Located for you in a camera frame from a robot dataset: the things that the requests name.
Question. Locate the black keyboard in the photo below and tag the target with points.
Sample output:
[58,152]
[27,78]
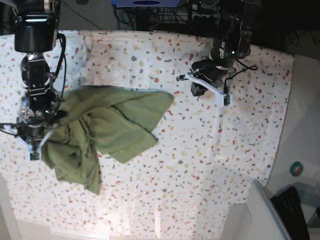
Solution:
[288,206]

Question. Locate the green t-shirt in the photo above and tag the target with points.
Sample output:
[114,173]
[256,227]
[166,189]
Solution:
[102,120]

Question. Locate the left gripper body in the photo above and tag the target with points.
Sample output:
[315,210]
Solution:
[213,71]

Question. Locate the green tape roll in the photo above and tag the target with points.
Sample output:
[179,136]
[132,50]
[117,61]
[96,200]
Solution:
[296,169]

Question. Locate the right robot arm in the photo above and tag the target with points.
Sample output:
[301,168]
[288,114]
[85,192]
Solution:
[36,33]

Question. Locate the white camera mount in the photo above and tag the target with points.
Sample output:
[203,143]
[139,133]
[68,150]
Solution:
[223,97]
[34,150]

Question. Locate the terrazzo patterned tablecloth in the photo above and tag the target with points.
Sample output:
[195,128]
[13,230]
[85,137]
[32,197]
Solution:
[206,156]

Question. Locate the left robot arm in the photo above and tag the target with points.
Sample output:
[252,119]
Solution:
[231,43]

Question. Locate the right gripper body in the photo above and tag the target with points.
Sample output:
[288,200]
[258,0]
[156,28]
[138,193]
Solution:
[33,131]

